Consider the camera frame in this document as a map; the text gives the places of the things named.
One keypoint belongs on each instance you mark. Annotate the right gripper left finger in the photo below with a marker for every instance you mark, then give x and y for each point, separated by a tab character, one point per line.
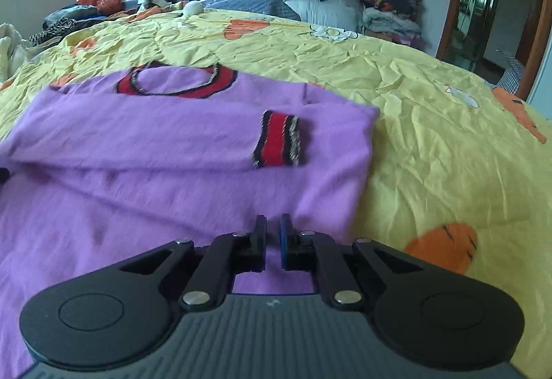
226	257

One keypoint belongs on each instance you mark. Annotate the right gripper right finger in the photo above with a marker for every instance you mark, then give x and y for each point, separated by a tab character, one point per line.
318	254

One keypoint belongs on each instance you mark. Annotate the purple knit sweater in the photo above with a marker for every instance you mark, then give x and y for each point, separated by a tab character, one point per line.
99	171

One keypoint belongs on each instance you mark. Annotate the yellow carrot print quilt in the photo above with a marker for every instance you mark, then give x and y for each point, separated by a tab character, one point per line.
448	148

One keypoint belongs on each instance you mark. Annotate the white round plush ball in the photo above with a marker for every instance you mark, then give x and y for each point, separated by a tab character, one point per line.
193	8

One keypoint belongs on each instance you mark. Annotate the grey blue quilted blanket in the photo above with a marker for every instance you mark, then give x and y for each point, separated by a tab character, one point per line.
274	8

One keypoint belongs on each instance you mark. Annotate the white padded jacket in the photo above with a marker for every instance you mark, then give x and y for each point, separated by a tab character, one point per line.
14	51

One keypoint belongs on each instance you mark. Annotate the brown wooden door frame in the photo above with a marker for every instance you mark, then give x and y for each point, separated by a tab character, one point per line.
503	41

